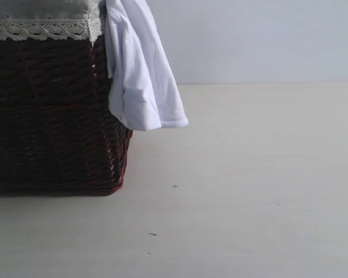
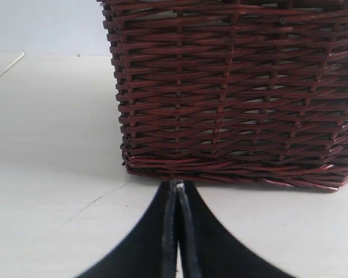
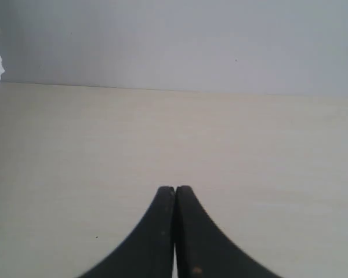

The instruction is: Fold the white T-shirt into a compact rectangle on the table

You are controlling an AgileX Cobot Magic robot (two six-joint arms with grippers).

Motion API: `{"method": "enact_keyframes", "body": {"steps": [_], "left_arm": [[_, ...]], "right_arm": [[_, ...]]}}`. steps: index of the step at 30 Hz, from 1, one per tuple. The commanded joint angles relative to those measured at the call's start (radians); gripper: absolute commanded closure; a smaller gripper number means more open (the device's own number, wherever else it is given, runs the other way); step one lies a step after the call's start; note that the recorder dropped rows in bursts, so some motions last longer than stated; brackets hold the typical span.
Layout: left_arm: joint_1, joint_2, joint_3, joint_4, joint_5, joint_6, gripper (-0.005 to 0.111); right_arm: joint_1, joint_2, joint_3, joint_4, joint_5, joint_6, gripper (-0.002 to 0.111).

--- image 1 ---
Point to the dark brown wicker basket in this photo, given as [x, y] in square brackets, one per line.
[57, 134]

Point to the white t-shirt red print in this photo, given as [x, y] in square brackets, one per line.
[143, 94]

